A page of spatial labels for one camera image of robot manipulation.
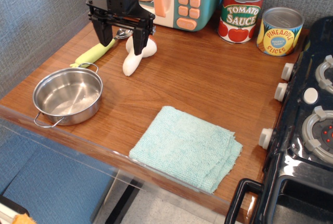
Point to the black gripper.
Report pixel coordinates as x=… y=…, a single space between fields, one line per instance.
x=128 y=14

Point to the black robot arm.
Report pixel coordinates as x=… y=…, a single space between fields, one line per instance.
x=128 y=14

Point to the light blue folded towel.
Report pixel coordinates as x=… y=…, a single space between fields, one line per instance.
x=186 y=148

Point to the small steel pan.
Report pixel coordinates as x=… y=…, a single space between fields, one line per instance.
x=68 y=96

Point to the tomato sauce can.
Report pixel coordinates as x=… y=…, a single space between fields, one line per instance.
x=238 y=20

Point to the pineapple slices can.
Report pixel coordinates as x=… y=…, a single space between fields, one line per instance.
x=279 y=31

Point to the orange and black object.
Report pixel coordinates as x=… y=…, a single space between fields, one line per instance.
x=12 y=212

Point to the black toy stove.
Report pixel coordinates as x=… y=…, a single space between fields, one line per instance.
x=297 y=183

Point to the spoon with yellow-green handle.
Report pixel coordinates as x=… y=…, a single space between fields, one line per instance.
x=96 y=52

